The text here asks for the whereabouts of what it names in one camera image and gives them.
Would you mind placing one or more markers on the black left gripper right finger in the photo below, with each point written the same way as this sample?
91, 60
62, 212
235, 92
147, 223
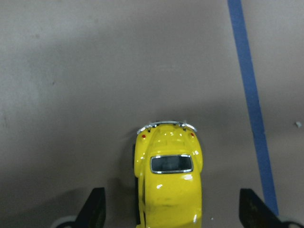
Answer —
253, 213

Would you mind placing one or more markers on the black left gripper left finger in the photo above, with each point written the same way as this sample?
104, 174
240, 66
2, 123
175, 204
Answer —
93, 212

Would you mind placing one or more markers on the yellow toy beetle car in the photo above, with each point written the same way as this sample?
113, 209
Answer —
167, 165

